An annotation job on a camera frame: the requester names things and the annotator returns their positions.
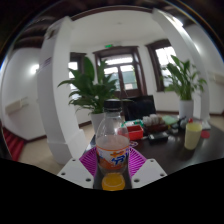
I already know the pale yellow cup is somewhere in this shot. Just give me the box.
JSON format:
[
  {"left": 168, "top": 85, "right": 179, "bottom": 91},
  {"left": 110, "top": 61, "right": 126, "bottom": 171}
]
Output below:
[{"left": 183, "top": 121, "right": 203, "bottom": 151}]

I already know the white wall unit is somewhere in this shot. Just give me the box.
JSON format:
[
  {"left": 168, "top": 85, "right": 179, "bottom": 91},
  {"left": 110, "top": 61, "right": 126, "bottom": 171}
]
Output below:
[
  {"left": 208, "top": 70, "right": 224, "bottom": 84},
  {"left": 4, "top": 96, "right": 29, "bottom": 116}
]

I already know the leafy plant in white pot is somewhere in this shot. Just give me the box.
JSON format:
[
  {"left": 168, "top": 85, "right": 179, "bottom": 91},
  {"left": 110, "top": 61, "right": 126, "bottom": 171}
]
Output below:
[
  {"left": 57, "top": 56, "right": 126, "bottom": 134},
  {"left": 161, "top": 54, "right": 208, "bottom": 120}
]

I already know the red plastic box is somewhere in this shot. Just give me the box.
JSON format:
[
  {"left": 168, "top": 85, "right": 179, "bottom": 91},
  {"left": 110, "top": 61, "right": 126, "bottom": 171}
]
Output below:
[{"left": 126, "top": 124, "right": 144, "bottom": 141}]

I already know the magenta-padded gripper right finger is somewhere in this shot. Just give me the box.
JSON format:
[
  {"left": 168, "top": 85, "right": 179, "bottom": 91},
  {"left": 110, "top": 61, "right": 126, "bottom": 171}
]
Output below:
[{"left": 128, "top": 147, "right": 168, "bottom": 190}]

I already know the green and white box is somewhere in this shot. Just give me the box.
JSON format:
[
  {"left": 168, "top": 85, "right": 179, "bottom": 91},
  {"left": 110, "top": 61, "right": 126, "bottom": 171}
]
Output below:
[{"left": 121, "top": 118, "right": 145, "bottom": 128}]

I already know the green cloth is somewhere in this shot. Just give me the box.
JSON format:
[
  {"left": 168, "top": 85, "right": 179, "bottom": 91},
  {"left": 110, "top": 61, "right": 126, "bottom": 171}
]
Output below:
[{"left": 162, "top": 114, "right": 180, "bottom": 126}]

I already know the dark wooden double door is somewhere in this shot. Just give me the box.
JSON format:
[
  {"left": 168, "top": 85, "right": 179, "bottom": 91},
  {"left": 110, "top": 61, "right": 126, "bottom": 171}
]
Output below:
[{"left": 93, "top": 45, "right": 148, "bottom": 99}]

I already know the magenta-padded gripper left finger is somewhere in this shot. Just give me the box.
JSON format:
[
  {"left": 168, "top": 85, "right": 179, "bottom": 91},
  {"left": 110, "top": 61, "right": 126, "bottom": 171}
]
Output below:
[{"left": 57, "top": 147, "right": 100, "bottom": 190}]

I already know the red carpeted staircase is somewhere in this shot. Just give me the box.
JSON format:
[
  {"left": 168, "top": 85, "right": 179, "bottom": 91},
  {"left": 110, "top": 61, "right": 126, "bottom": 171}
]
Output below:
[{"left": 2, "top": 128, "right": 27, "bottom": 163}]

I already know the dark wood framed window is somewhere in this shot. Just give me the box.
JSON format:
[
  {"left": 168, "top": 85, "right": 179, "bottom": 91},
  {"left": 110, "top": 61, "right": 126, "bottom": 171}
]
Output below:
[
  {"left": 145, "top": 39, "right": 178, "bottom": 93},
  {"left": 68, "top": 52, "right": 87, "bottom": 91}
]

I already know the clear bottle with orange drink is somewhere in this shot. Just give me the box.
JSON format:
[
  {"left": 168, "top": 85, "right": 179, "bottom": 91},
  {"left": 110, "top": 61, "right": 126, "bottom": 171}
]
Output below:
[{"left": 95, "top": 98, "right": 132, "bottom": 192}]

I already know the flat black device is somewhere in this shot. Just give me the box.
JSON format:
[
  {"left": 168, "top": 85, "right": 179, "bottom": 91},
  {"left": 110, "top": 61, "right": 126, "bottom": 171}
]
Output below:
[{"left": 147, "top": 131, "right": 170, "bottom": 145}]

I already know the black chair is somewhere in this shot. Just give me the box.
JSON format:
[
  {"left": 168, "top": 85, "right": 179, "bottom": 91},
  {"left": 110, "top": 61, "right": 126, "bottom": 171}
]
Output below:
[{"left": 123, "top": 94, "right": 157, "bottom": 122}]

